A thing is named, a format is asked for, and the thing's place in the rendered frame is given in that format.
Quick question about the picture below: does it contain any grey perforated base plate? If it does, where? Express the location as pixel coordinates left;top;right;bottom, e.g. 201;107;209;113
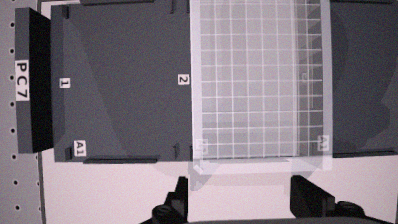
0;0;42;224

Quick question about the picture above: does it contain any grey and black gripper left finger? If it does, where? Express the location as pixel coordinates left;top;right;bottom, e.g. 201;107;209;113
139;176;189;224

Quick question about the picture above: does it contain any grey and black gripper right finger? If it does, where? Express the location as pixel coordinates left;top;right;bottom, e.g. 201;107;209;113
290;175;394;224

